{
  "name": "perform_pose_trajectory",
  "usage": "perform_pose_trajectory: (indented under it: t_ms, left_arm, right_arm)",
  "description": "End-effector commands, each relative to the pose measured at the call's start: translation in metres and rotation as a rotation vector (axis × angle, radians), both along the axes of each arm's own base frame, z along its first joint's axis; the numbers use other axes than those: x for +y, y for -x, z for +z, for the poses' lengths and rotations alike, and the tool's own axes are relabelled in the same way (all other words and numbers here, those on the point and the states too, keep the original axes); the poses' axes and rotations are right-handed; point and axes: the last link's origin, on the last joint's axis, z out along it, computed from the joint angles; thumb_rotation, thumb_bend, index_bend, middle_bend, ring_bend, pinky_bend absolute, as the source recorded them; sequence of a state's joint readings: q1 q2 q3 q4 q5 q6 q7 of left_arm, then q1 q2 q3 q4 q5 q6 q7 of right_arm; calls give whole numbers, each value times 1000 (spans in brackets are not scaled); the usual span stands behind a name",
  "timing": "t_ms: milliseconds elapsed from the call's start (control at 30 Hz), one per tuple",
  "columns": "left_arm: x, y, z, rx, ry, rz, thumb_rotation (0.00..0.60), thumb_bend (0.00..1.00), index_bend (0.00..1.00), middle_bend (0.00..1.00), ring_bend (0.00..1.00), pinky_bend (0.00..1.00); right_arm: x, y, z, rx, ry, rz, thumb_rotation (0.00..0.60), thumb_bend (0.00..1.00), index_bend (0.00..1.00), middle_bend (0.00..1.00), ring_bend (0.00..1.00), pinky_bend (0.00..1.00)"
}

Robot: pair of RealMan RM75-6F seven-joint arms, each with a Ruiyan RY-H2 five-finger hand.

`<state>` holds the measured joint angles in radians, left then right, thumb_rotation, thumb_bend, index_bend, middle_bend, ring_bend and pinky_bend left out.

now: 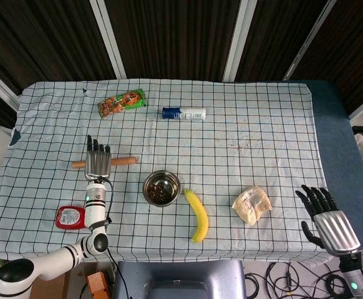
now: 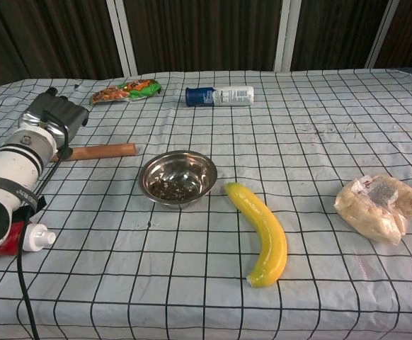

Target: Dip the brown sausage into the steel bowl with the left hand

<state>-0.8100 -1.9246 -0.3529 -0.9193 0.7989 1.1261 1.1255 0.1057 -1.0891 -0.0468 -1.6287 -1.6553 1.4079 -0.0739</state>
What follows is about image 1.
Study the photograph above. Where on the blue white bottle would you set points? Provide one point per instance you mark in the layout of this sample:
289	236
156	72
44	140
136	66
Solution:
184	113

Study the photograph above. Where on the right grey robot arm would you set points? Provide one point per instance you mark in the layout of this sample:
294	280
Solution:
360	280

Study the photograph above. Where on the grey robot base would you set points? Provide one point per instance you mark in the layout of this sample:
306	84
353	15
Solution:
181	277

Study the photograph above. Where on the yellow banana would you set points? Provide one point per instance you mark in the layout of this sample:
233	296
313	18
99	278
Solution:
200	218

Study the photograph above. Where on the clear bag of beige food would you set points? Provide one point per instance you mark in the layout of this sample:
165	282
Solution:
251	204

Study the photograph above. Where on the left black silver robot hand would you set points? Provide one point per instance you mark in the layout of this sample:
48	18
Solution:
98	162

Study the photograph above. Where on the wooden stick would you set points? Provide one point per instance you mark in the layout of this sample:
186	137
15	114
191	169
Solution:
125	161

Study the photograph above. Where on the white black checkered tablecloth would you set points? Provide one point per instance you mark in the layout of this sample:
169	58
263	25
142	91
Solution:
231	140

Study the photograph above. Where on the orange wooden block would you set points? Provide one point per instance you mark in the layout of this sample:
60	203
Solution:
98	285

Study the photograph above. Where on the green orange snack packet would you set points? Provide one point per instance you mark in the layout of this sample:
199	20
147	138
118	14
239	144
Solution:
120	103

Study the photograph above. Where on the steel bowl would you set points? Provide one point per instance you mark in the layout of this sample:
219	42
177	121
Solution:
161	188

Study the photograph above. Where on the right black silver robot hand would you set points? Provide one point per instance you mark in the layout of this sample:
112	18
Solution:
335	229

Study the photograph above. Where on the red ketchup bottle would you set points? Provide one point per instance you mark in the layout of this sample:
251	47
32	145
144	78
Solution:
69	218

